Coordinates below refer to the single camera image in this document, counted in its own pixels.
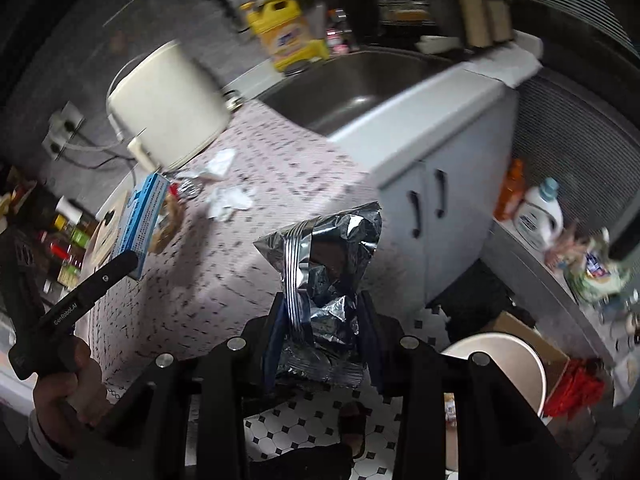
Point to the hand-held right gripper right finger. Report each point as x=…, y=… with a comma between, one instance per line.
x=367, y=345

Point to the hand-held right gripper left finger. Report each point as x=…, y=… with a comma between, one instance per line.
x=276, y=340

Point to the silver foil snack bag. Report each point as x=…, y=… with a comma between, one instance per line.
x=325, y=280

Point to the brown snack wrapper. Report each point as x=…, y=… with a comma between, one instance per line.
x=167, y=225

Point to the white round trash bin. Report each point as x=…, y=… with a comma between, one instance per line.
x=500, y=375

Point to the person's left forearm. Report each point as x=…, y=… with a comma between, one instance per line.
x=47, y=435

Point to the person's left hand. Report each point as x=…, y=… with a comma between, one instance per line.
x=75, y=395

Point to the rack of spice jars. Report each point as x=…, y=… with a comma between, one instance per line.
x=65, y=245

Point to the person's foot in black sandal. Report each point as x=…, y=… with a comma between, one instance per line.
x=352, y=427

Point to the patterned white tablecloth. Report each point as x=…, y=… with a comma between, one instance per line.
x=235, y=260

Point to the blue and white box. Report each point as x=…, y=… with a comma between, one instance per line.
x=142, y=220

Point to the person's leg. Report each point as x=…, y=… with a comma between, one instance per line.
x=300, y=462

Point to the crumpled white tissue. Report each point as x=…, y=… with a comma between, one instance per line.
x=220, y=165
x=230, y=202

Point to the small red wrapper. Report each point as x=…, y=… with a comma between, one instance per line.
x=173, y=190

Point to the small crumpled foil wrapper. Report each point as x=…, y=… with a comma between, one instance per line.
x=187, y=190

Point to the cardboard box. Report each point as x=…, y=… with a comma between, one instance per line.
x=545, y=350

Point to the white sink cabinet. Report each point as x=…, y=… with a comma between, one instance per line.
x=450, y=160

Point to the orange bottle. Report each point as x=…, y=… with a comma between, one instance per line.
x=510, y=190

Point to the red plastic bag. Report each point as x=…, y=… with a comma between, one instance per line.
x=575, y=390

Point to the white detergent bottle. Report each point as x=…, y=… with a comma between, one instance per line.
x=540, y=215

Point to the white rice cooker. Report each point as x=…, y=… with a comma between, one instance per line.
x=165, y=105

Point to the colourful printed bag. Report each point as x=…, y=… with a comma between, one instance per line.
x=597, y=270

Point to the steel kitchen sink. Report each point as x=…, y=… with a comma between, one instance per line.
x=350, y=90

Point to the yellow sponge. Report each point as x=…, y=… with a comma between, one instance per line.
x=290, y=30

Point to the white cloth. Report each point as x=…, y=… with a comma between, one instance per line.
x=500, y=55

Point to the wooden cutting board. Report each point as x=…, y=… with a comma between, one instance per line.
x=482, y=0

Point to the white wall outlet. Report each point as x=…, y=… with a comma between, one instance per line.
x=64, y=130

